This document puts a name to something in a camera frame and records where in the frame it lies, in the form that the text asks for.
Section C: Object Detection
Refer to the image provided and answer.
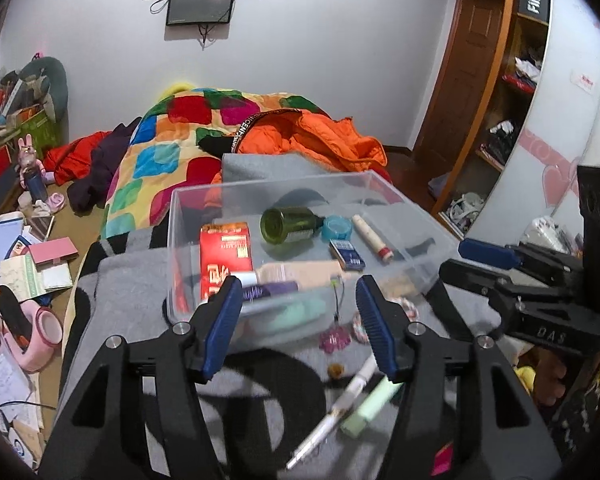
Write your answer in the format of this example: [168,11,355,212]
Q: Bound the teal round jar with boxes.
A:
[322,215,354,242]

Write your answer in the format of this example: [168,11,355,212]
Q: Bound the pink flat box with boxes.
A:
[27,237,79,266]

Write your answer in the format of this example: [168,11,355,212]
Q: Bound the clear plastic storage bin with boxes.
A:
[166,170,462,327]

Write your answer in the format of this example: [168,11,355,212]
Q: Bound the white pen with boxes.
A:
[286,357,378,470]

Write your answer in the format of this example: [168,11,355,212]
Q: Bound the red cloth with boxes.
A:
[42,130,113,186]

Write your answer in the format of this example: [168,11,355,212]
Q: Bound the orange puffer jacket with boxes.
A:
[205,109,388,202]

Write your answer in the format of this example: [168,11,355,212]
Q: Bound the blue iridescent small box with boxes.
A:
[329,239,366,272]

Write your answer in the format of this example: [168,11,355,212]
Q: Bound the beige cosmetic tube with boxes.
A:
[230,262,343,292]

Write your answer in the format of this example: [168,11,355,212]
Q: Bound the wooden wardrobe shelf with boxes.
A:
[430,0,553,241]

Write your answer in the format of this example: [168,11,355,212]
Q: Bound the light green tube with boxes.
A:
[340,375,406,436]

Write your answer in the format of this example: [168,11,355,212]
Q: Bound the yellow pillow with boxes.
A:
[155,79,201,99]

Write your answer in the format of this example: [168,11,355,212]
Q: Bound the black cord with charm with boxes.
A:
[319,280,353,356]

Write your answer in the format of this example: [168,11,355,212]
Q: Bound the folded paper map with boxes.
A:
[0,255,47,302]

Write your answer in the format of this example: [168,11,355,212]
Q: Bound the wooden door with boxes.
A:
[412,0,511,161]

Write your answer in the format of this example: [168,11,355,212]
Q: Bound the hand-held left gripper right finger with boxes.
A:
[355,275,563,480]

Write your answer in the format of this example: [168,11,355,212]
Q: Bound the brown rectangular block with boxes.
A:
[387,272,431,298]

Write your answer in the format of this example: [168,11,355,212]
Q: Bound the colourful patchwork quilt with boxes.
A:
[102,87,396,241]

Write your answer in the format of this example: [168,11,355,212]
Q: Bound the pink slippers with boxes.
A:
[32,192,67,214]

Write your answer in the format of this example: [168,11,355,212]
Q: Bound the black garment with lettered band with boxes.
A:
[197,109,302,157]

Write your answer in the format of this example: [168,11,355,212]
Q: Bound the cream cosmetic tube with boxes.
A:
[351,214,395,262]

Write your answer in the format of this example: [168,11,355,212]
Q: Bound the grey neck pillow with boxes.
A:
[17,56,70,123]

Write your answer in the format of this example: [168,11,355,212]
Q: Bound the purple tube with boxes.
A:
[240,281,301,304]

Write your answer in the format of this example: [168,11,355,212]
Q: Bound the mint green packet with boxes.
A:
[240,296,332,336]

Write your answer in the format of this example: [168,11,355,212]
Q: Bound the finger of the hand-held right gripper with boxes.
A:
[458,238,583,286]
[438,258,528,328]

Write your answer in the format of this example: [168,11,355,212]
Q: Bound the scattered white papers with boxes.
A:
[0,355,46,443]

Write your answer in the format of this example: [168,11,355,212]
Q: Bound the monitor cable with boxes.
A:
[197,22,219,49]

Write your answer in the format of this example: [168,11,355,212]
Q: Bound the red printed packet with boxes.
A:
[199,222,255,307]

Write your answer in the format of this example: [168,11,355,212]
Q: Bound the dark purple cloth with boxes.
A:
[67,117,143,212]

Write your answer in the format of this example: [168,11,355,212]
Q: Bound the person's right hand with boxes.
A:
[517,347,588,407]

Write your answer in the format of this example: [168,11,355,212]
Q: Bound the white wardrobe door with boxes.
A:
[467,0,600,266]

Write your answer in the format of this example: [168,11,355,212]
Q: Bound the pink bunny water bottle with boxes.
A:
[17,136,48,202]

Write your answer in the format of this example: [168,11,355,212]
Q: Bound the green cardboard box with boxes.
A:
[0,107,63,158]

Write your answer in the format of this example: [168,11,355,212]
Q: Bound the white bag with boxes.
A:
[447,192,483,223]

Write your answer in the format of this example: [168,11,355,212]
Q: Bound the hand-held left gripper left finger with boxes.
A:
[39,275,244,480]

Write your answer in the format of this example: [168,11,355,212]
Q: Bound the dark green glass bottle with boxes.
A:
[260,206,327,245]

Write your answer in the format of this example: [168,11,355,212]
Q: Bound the small black monitor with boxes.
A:
[166,0,237,27]

